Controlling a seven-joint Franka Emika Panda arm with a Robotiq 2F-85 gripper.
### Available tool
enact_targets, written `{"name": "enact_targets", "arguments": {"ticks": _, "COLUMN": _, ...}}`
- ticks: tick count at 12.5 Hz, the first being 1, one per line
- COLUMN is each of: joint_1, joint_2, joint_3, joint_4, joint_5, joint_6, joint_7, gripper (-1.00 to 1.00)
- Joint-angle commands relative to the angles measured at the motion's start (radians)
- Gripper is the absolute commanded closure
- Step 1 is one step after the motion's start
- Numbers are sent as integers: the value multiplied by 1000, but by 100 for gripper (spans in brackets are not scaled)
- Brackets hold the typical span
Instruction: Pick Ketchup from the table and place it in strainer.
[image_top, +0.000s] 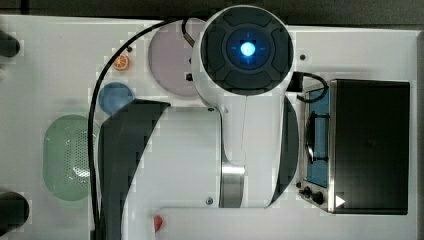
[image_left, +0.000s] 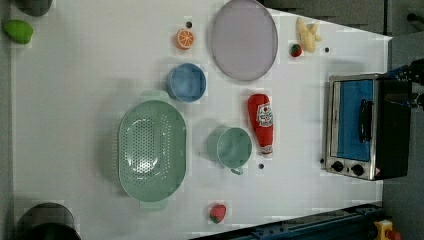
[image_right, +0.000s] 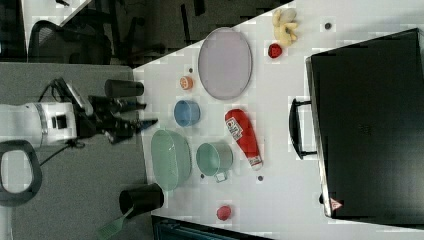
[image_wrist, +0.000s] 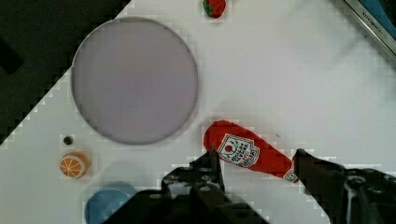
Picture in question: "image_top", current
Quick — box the blue bowl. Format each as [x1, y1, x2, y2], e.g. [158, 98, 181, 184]
[98, 82, 134, 115]

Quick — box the orange slice toy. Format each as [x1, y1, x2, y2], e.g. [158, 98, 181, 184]
[113, 54, 130, 71]

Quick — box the green oval strainer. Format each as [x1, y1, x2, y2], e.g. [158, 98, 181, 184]
[43, 114, 90, 201]

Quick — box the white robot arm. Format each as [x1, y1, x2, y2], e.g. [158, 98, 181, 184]
[96, 5, 300, 240]

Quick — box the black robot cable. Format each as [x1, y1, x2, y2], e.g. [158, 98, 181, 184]
[87, 18, 181, 234]

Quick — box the steel toaster oven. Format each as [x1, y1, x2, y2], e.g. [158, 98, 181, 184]
[296, 79, 410, 215]

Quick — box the lilac round plate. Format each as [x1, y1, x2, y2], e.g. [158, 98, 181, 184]
[148, 20, 197, 98]

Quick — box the red strawberry toy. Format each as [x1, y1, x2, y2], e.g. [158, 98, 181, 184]
[154, 215, 163, 232]

